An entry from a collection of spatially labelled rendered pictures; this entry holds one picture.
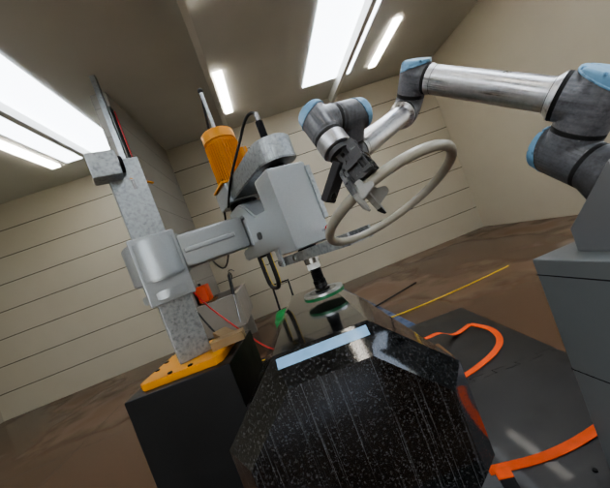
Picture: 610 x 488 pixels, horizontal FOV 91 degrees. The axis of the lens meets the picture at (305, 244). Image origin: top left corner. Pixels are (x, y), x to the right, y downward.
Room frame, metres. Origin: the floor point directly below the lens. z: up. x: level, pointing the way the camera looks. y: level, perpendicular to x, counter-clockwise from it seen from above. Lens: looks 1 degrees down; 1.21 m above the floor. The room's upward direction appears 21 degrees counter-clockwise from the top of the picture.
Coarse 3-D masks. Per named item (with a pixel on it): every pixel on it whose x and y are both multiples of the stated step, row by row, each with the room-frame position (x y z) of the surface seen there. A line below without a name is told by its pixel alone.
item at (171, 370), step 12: (228, 348) 1.77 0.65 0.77; (168, 360) 1.97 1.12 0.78; (192, 360) 1.74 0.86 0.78; (204, 360) 1.64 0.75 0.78; (216, 360) 1.63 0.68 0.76; (156, 372) 1.79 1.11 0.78; (168, 372) 1.65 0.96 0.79; (180, 372) 1.62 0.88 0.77; (192, 372) 1.62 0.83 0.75; (144, 384) 1.63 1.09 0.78; (156, 384) 1.62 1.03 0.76
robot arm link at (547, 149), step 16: (544, 128) 1.05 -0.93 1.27; (544, 144) 1.02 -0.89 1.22; (560, 144) 0.97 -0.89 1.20; (576, 144) 0.94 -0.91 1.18; (592, 144) 0.93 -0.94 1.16; (528, 160) 1.09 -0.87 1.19; (544, 160) 1.02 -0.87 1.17; (560, 160) 0.98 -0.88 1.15; (576, 160) 0.94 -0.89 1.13; (560, 176) 1.00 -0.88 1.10
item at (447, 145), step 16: (432, 144) 0.78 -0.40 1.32; (448, 144) 0.82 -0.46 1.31; (400, 160) 0.75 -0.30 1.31; (448, 160) 0.94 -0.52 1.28; (384, 176) 0.76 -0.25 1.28; (400, 208) 1.18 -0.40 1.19; (336, 224) 0.87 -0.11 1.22; (384, 224) 1.19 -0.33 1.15; (336, 240) 1.02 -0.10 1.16; (352, 240) 1.13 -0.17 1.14
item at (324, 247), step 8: (352, 232) 1.28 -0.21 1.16; (360, 240) 1.16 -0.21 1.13; (312, 248) 1.39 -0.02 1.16; (320, 248) 1.33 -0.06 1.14; (328, 248) 1.27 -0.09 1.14; (336, 248) 1.22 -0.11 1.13; (288, 256) 1.65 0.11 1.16; (296, 256) 1.56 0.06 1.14; (304, 256) 1.48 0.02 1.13; (312, 256) 1.42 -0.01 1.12; (280, 264) 1.69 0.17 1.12; (288, 264) 1.68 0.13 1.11
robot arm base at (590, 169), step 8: (600, 144) 0.91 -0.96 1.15; (608, 144) 0.91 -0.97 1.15; (592, 152) 0.91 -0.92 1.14; (600, 152) 0.89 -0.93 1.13; (608, 152) 0.88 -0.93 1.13; (584, 160) 0.92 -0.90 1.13; (592, 160) 0.90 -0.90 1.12; (600, 160) 0.89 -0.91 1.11; (576, 168) 0.94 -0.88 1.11; (584, 168) 0.92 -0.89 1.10; (592, 168) 0.89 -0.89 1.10; (600, 168) 0.87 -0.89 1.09; (568, 176) 0.97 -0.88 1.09; (576, 176) 0.94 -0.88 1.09; (584, 176) 0.92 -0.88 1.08; (592, 176) 0.89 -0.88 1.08; (568, 184) 0.99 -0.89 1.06; (576, 184) 0.95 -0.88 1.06; (584, 184) 0.92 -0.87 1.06; (592, 184) 0.89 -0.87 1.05; (584, 192) 0.93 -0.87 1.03
